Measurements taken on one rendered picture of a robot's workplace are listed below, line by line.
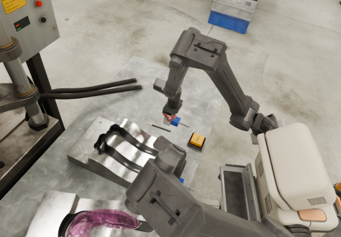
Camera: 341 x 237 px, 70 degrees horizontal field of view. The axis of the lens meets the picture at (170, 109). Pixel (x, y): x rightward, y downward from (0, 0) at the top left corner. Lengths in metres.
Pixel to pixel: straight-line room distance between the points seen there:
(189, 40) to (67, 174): 0.86
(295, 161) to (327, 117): 2.54
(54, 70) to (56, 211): 2.14
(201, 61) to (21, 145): 1.05
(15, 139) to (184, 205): 1.16
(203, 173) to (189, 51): 1.66
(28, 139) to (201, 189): 1.33
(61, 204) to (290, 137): 0.84
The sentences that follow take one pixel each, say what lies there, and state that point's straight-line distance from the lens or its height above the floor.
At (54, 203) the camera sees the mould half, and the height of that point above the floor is 0.91.
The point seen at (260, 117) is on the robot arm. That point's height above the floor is 1.25.
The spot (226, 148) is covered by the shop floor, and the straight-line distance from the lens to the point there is 2.38.
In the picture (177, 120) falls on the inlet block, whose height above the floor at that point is 0.95.
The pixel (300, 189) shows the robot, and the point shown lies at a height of 1.35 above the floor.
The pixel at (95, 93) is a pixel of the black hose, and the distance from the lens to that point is 1.40.
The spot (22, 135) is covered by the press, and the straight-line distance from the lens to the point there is 1.45.
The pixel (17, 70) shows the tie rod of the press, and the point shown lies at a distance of 1.18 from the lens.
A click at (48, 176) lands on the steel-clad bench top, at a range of 1.27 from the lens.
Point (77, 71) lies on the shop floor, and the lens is 2.95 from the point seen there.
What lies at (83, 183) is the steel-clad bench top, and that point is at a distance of 1.22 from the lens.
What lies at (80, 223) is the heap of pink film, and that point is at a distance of 1.05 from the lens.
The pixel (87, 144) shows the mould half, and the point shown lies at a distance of 1.24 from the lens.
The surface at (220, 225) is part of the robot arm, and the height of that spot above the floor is 1.44.
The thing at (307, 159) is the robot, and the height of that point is 1.38.
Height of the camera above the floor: 1.89
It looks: 48 degrees down
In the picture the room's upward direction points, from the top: 11 degrees clockwise
